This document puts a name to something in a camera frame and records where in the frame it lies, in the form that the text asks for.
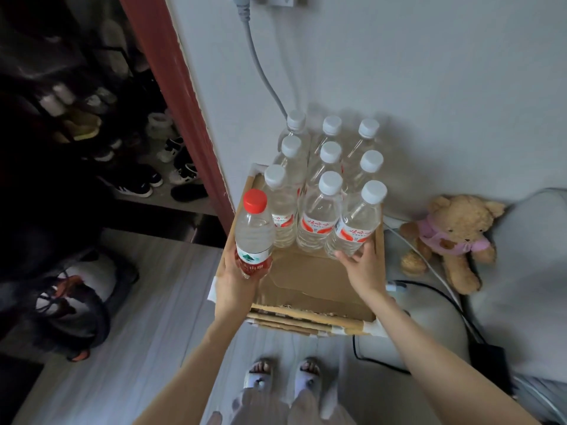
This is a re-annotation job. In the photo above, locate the person's left hand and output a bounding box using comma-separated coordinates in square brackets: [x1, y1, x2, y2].
[214, 244, 273, 326]

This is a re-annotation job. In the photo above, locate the person's right hand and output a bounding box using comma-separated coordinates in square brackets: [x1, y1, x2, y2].
[334, 241, 396, 302]

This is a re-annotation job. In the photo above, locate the red-capped water bottle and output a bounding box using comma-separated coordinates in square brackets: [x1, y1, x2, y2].
[234, 189, 276, 280]

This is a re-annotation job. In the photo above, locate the clear white-capped water bottle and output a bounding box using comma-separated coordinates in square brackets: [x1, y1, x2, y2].
[325, 180, 388, 260]

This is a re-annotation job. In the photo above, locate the person's left forearm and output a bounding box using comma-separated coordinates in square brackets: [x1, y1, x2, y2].
[132, 321, 250, 425]

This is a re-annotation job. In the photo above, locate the person's right forearm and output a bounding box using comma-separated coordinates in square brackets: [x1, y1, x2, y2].
[371, 293, 542, 425]

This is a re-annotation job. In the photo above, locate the brown cardboard box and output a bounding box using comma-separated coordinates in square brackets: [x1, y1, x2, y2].
[215, 164, 387, 339]

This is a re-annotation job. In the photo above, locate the cluster of white-capped bottles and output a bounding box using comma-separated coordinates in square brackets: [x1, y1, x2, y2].
[264, 109, 385, 254]

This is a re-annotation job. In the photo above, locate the person's left white slipper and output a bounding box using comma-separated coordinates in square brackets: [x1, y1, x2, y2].
[243, 359, 273, 391]

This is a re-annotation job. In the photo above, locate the person's white slipper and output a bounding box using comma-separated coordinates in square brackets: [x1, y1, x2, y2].
[243, 359, 273, 391]
[295, 358, 321, 395]

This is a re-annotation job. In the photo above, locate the brown teddy bear pink shirt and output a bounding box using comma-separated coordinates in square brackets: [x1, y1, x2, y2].
[400, 194, 507, 296]

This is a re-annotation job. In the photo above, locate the person's right white slipper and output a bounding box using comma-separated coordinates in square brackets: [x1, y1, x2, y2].
[295, 358, 321, 395]

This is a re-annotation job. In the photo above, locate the row of shoes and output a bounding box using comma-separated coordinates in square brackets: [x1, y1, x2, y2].
[35, 79, 210, 204]

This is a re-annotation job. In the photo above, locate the black and white bag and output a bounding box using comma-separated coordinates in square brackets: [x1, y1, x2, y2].
[0, 249, 141, 363]

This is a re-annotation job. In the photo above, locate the black power adapter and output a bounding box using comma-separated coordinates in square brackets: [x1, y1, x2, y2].
[469, 342, 515, 398]

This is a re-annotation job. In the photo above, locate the striped cloth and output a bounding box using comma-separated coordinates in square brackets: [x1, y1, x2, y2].
[513, 375, 567, 425]

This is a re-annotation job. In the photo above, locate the white charging cable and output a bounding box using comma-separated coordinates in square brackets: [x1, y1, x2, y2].
[383, 217, 485, 343]

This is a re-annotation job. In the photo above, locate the black cable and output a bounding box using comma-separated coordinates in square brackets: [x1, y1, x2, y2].
[352, 280, 485, 377]

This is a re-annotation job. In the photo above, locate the red door frame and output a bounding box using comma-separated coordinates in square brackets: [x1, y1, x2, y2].
[117, 0, 236, 223]

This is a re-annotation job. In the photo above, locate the grey power cable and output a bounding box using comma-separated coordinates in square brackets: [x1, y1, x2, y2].
[230, 0, 289, 123]

